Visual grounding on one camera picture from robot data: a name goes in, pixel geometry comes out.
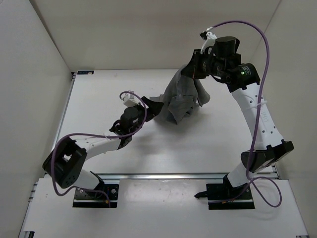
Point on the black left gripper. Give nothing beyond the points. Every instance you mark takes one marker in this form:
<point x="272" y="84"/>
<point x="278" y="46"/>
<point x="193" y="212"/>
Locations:
<point x="154" y="108"/>

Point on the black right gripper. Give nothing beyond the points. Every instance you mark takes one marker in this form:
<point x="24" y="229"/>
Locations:
<point x="192" y="69"/>

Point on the grey pleated skirt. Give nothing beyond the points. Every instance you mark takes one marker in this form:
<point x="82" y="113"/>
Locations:
<point x="180" y="98"/>

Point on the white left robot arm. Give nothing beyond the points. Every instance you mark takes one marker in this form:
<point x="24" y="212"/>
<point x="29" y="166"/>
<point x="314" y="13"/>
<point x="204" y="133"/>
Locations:
<point x="65" y="162"/>

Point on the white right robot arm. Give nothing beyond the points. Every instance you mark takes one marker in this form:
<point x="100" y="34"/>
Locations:
<point x="268" y="145"/>

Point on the blue label left corner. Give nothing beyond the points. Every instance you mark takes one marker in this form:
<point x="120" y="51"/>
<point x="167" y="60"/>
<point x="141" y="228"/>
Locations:
<point x="85" y="72"/>

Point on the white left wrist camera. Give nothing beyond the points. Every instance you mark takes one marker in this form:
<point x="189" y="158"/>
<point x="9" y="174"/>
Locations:
<point x="128" y="99"/>

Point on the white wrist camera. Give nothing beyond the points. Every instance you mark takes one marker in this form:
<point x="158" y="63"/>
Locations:
<point x="209" y="37"/>
<point x="128" y="99"/>

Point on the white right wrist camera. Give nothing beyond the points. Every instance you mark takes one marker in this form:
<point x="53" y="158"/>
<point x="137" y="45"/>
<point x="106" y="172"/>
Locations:
<point x="209" y="37"/>

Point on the aluminium rail along table front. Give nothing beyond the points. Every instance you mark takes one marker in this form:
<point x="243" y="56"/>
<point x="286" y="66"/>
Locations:
<point x="162" y="176"/>

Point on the aluminium rail left table edge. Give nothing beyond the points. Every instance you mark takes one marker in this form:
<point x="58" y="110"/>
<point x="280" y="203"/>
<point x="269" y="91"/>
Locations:
<point x="65" y="103"/>

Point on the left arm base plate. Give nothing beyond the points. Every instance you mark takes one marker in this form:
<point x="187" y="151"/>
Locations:
<point x="83" y="199"/>

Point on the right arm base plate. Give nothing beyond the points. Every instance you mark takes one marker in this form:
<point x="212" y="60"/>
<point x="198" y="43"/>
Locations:
<point x="221" y="196"/>

